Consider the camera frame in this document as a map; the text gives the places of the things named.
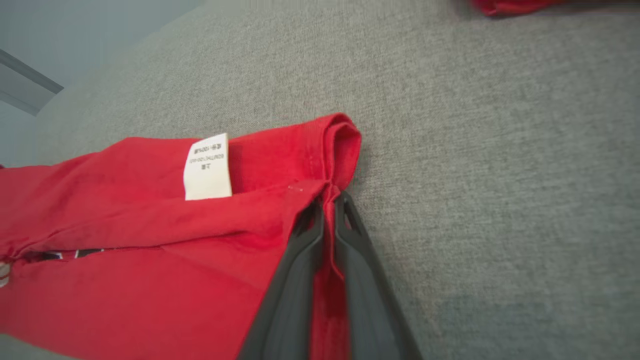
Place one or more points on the red basketball jersey white trim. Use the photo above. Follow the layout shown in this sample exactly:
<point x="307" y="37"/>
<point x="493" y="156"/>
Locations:
<point x="125" y="300"/>

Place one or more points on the grey metal double partition post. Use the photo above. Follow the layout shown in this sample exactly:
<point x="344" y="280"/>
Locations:
<point x="25" y="87"/>

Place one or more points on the red shorts number 23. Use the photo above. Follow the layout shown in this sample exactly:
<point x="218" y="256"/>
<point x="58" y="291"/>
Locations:
<point x="505" y="6"/>

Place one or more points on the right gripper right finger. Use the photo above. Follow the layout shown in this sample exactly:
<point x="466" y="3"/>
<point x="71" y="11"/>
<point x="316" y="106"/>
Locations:
<point x="370" y="310"/>

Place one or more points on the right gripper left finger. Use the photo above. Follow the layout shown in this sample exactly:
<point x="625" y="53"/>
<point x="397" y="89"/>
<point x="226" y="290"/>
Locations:
<point x="290" y="310"/>

